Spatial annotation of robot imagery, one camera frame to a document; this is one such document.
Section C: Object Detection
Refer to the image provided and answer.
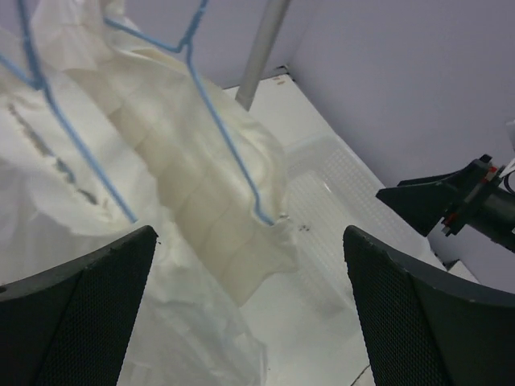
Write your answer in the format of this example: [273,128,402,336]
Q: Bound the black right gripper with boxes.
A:
[376,154,514,252]

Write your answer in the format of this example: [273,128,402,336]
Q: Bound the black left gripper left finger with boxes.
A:
[1,226,158,385]

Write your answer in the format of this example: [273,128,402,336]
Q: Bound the white skirt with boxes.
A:
[1,1,297,385]

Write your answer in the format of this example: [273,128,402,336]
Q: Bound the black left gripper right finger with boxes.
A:
[343,225,514,385]

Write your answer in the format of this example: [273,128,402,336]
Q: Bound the blue wire hanger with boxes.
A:
[1,0,275,226]

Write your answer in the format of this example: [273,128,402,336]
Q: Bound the grey metal rack pole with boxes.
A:
[235,0,290,111]

